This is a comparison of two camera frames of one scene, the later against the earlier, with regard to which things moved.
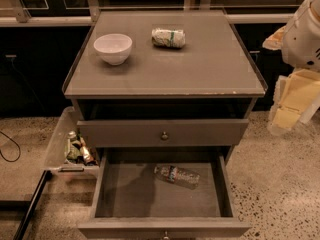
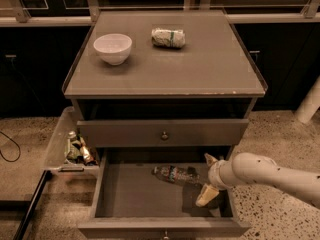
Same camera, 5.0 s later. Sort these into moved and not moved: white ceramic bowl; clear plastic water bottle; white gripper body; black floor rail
Moved: white gripper body
Not moved: black floor rail; clear plastic water bottle; white ceramic bowl
